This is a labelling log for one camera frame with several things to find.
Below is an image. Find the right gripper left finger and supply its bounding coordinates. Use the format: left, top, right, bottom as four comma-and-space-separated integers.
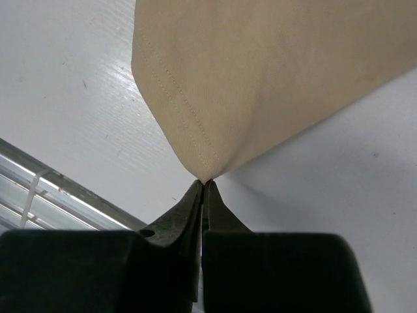
1, 181, 203, 312

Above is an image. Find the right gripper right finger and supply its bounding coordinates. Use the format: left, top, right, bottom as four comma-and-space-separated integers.
202, 181, 371, 312

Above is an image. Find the beige t shirt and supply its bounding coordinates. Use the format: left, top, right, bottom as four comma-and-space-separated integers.
131, 1, 416, 182

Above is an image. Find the aluminium frame rail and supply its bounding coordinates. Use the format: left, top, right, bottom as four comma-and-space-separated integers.
1, 140, 146, 232

